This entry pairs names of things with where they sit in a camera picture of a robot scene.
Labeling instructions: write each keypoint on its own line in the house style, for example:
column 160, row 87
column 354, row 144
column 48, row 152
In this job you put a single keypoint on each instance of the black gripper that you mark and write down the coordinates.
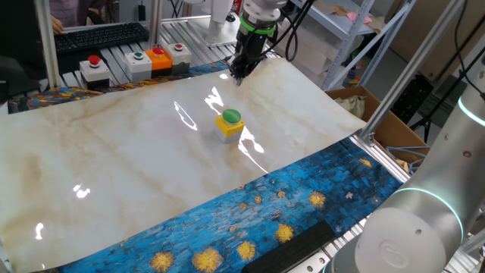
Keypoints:
column 250, row 47

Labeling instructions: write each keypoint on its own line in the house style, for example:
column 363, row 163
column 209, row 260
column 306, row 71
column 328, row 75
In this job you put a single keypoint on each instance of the colourful toy blocks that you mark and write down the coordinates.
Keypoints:
column 351, row 80

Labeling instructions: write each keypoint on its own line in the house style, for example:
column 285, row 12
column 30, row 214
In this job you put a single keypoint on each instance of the aluminium frame bar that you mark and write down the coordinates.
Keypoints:
column 182, row 19

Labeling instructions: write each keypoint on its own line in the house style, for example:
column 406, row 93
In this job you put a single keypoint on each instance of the silver robot mounting plate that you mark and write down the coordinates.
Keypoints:
column 314, row 263

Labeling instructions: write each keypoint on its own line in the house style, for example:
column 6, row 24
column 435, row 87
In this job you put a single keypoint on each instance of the white box red mushroom button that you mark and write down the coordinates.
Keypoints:
column 94, row 72

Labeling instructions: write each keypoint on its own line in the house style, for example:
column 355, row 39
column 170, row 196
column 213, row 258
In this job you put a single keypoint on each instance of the white box small red button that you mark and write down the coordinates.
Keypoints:
column 180, row 57

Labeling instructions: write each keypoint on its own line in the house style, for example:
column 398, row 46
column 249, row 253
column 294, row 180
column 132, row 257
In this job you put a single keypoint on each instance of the glossy marble pattern sheet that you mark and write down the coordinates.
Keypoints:
column 132, row 151

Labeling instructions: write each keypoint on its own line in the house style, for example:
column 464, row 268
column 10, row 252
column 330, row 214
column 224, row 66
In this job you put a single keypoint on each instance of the open cardboard box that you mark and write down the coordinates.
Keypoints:
column 394, row 129

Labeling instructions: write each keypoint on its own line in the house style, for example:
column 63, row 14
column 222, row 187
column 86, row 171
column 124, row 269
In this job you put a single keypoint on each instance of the crumpled beige bag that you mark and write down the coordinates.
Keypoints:
column 352, row 104

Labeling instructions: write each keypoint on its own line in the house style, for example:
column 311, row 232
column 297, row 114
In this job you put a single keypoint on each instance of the pink paper scrap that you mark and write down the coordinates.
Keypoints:
column 356, row 17

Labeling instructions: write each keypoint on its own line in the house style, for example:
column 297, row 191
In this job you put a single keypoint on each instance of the white box small green button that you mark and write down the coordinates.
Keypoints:
column 138, row 66

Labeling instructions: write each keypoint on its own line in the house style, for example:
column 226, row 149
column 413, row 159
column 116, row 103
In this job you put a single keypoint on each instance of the person hand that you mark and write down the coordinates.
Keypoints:
column 57, row 26

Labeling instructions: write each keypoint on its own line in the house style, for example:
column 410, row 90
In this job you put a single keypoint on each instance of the blue starry painting cloth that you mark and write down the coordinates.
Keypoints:
column 265, row 212

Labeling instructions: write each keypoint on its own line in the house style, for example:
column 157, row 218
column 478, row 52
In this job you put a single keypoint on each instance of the large cardboard box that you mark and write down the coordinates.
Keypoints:
column 428, row 34

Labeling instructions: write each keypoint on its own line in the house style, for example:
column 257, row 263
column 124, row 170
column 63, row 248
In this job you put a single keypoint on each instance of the person in purple shirt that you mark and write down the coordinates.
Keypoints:
column 72, row 11

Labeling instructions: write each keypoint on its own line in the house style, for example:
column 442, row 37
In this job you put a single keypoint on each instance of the yellow box green mushroom button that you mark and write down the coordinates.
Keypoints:
column 229, row 125

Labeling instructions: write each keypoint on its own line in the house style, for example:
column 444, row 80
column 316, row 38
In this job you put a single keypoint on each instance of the white machine base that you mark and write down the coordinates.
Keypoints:
column 218, row 26

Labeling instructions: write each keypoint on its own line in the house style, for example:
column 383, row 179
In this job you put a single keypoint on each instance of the orange box red button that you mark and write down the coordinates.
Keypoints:
column 159, row 60

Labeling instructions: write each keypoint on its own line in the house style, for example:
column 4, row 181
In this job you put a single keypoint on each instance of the black foam block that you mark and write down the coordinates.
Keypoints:
column 291, row 248

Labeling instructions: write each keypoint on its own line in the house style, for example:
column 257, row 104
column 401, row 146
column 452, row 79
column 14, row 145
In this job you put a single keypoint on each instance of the grey metal shelf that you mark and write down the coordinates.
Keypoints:
column 329, row 21

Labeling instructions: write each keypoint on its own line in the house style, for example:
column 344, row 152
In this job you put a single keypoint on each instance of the aluminium frame post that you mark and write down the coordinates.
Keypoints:
column 155, row 22
column 409, row 72
column 47, row 45

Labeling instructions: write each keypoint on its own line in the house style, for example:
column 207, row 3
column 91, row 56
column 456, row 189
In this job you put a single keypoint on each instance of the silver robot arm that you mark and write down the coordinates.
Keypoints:
column 417, row 227

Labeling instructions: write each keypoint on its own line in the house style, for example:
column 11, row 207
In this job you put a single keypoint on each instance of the black keyboard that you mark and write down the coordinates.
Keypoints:
column 98, row 36

